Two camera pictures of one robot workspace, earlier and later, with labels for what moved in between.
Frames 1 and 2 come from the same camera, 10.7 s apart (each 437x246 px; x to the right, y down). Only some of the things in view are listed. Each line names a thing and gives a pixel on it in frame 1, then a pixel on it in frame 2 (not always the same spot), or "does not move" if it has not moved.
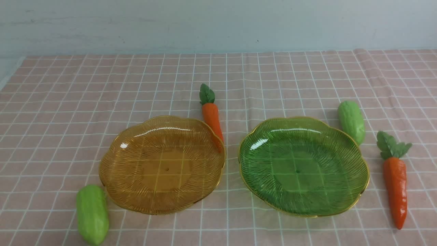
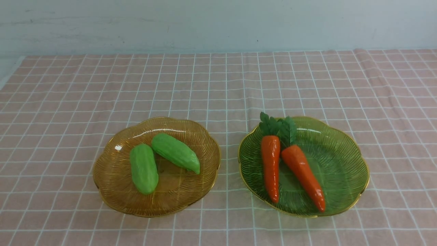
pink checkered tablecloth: x=58 y=112 does not move
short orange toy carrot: x=210 y=113 to x=294 y=159
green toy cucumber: x=93 y=214 to x=144 y=169
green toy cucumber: x=351 y=121 to x=174 y=151
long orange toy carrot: x=395 y=171 to x=270 y=131
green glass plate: x=303 y=165 does not move
